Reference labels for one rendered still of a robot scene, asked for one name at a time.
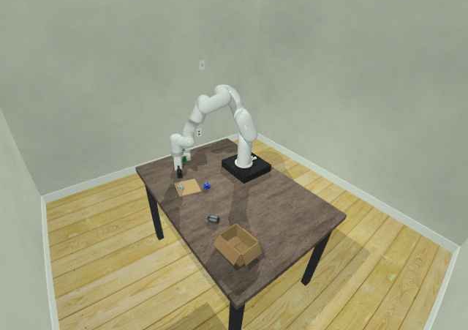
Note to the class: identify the black and grey screwdriver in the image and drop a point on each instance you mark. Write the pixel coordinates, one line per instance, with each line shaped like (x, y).
(212, 218)

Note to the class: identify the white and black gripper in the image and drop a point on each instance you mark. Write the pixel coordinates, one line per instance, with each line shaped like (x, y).
(177, 163)

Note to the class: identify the beige square mat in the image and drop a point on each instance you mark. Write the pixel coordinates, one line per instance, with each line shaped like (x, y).
(190, 187)

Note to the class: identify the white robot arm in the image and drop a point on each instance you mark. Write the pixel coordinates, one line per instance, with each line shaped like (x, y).
(247, 132)

